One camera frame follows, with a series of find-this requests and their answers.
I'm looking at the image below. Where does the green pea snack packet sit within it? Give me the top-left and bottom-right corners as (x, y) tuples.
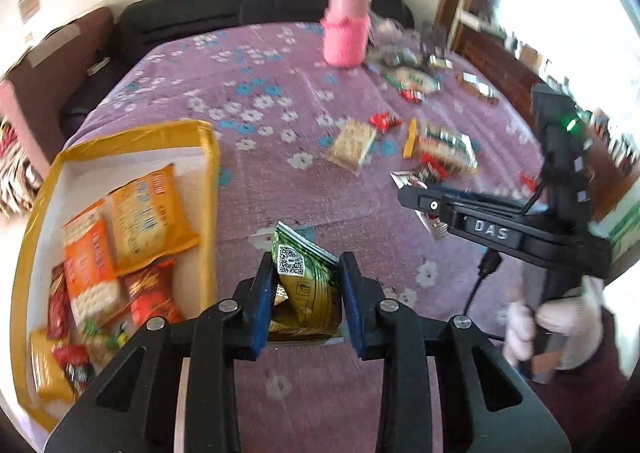
(267, 222), (346, 341)
(82, 320), (128, 351)

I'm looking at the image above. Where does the striped silver snack packet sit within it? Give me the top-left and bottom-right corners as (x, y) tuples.
(417, 120), (479, 175)

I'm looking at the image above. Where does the beige cake packet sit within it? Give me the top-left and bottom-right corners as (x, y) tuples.
(325, 118), (379, 172)

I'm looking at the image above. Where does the yellow biscuit packet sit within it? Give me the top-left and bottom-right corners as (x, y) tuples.
(109, 163), (201, 275)

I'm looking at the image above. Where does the green and white packet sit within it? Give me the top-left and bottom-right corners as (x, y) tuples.
(384, 67), (442, 95)

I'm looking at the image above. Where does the silver snack wrapper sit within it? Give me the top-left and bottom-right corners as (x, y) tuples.
(414, 209), (449, 242)

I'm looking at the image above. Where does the yellow cardboard box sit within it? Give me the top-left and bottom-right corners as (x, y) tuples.
(10, 120), (222, 434)

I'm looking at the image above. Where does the black sofa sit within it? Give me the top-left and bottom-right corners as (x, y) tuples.
(60, 0), (416, 134)

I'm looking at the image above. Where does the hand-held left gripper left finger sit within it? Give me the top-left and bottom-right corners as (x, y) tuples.
(44, 253), (279, 453)

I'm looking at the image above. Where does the plain yellow snack packet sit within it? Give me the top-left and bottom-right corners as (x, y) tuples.
(30, 330), (77, 403)

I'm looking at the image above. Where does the person's right forearm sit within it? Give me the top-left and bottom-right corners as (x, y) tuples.
(520, 308), (640, 440)

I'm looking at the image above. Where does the green and white carton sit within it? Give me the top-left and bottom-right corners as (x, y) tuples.
(599, 188), (640, 280)

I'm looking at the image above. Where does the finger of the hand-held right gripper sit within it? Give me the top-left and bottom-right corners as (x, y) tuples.
(397, 183), (532, 225)

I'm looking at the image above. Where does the red orange snack packet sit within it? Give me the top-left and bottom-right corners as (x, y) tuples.
(124, 258), (187, 330)

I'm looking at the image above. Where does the person's right hand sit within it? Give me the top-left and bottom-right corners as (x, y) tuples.
(502, 277), (609, 374)

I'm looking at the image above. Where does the red candy wrapper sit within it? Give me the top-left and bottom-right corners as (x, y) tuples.
(52, 340), (97, 385)

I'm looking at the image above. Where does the black cable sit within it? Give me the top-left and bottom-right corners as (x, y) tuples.
(462, 251), (507, 340)

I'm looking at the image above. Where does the purple floral tablecloth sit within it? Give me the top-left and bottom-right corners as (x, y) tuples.
(60, 20), (561, 453)

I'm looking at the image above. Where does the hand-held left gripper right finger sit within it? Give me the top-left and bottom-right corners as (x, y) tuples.
(339, 252), (573, 453)

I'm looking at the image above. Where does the pink bottle with knitted sleeve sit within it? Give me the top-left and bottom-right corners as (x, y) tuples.
(320, 0), (374, 68)

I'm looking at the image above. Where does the clear plastic bag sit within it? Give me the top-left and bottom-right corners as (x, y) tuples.
(370, 16), (418, 66)

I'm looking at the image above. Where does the brown shiny packet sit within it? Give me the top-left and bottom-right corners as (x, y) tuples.
(456, 72), (502, 105)

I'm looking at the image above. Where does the orange cracker packet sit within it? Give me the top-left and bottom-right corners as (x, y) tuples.
(61, 203), (132, 330)

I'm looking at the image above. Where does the brown cardboard carton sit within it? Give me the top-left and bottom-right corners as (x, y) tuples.
(0, 7), (113, 144)

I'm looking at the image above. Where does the white and red snack packet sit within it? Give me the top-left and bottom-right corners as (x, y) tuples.
(390, 168), (451, 193)

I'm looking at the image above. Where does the small red candy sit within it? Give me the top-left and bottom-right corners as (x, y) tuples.
(369, 112), (404, 133)

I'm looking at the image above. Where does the narrow yellow snack packet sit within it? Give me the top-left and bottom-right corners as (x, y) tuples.
(403, 118), (419, 160)

